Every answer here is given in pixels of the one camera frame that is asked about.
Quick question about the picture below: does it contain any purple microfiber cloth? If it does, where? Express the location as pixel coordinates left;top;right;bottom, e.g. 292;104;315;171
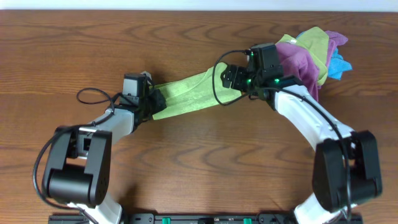
275;30;349;102

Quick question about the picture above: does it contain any green cloth in pile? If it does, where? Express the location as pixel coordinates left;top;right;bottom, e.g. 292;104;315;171
277;27;329;86

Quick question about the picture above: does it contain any light green microfiber cloth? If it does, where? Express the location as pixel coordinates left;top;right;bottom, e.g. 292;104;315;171
153;62;241;120

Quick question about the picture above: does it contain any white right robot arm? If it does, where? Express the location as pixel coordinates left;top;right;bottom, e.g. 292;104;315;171
220;65;382;223

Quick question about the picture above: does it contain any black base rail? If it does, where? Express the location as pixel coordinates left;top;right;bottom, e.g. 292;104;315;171
48;213;364;224

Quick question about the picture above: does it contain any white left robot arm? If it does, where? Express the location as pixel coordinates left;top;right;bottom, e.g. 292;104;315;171
32;83;166;223

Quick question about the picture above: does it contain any blue microfiber cloth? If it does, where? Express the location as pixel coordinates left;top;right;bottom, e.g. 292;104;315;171
295;30;353;81

